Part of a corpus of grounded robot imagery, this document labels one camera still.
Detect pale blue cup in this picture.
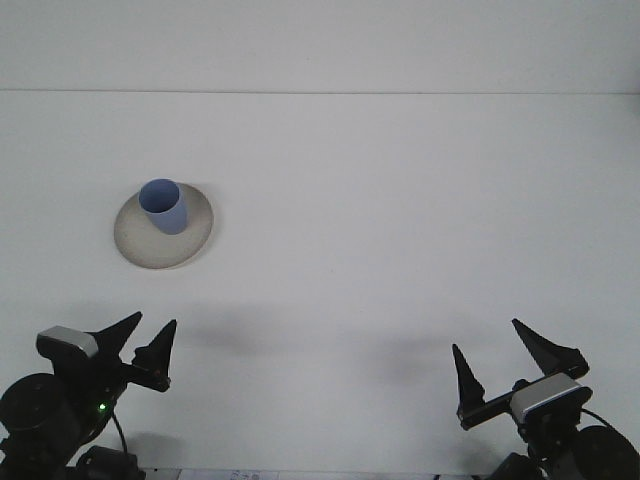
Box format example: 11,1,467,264
138,178,189,236

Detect pale round plate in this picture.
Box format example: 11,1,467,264
113,182,216,272

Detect white printed paper sheet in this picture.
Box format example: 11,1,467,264
174,467,286,480

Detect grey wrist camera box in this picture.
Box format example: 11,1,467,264
508,375,593,424
36,325,99,360

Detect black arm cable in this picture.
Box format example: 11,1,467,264
578,407,619,431
107,409,130,456

